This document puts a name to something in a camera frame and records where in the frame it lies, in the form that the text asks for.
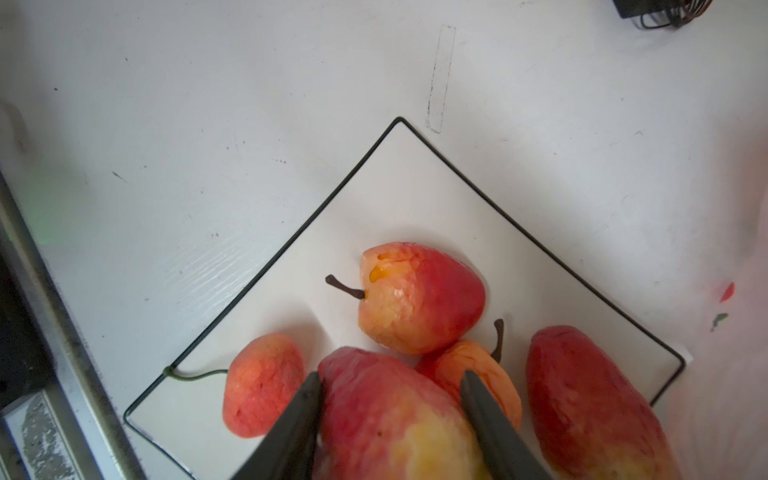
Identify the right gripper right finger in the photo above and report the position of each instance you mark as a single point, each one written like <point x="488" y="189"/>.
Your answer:
<point x="505" y="453"/>

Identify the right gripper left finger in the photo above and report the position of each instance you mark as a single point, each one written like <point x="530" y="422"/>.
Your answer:
<point x="288" y="450"/>

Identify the large red yellow fake fruit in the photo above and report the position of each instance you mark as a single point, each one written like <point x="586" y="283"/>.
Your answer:
<point x="383" y="420"/>

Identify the small red fake cherry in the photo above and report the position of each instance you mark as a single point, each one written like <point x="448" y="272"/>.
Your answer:
<point x="446" y="369"/>

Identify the red yellow fake apple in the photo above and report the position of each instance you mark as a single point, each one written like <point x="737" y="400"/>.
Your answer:
<point x="415" y="299"/>

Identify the pink plastic fruit-print bag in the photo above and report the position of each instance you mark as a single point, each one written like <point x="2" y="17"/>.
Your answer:
<point x="717" y="411"/>

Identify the white mat with black border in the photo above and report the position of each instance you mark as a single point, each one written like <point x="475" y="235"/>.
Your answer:
<point x="402" y="190"/>

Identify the black battery charger board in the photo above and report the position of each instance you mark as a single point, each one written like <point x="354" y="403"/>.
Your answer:
<point x="661" y="14"/>

